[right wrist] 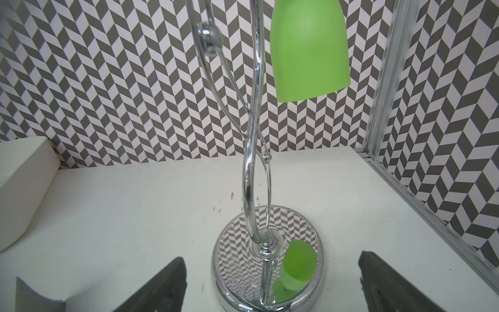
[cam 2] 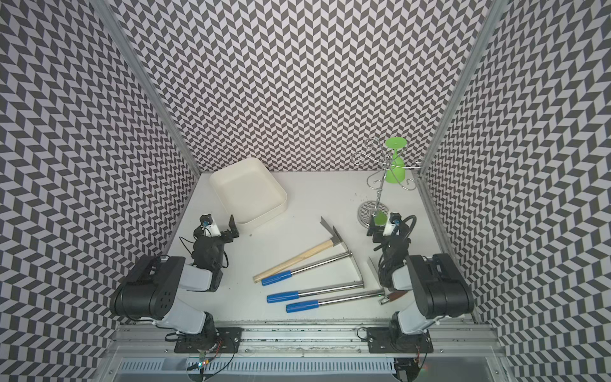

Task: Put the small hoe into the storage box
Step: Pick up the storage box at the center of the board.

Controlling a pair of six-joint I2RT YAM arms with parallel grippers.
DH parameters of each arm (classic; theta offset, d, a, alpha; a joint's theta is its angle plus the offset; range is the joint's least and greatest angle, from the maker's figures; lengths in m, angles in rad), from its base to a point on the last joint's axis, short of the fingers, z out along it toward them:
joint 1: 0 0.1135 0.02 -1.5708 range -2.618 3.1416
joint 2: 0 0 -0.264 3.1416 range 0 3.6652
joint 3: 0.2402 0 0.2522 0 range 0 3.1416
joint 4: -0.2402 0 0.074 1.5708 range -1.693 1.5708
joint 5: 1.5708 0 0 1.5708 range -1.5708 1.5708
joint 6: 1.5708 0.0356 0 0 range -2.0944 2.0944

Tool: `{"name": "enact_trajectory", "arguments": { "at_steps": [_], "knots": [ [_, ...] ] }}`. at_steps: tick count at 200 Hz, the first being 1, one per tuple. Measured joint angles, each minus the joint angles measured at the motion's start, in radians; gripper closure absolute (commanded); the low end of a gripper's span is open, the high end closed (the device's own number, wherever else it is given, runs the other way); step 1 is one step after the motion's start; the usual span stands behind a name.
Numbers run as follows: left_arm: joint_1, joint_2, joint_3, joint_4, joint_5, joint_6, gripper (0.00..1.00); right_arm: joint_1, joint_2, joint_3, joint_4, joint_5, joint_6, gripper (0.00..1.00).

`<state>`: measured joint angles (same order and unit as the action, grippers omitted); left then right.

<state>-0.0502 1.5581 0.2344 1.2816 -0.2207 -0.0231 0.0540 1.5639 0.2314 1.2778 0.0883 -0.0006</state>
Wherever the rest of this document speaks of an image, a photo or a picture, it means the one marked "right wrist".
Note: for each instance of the grey metal corner profile right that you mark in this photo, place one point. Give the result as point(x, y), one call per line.
point(404, 19)

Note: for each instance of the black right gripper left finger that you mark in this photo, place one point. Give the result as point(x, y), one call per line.
point(164, 292)

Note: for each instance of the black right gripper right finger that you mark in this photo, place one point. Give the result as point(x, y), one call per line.
point(387, 290)

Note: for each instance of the cream plastic storage box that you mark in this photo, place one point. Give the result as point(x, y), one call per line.
point(28, 167)

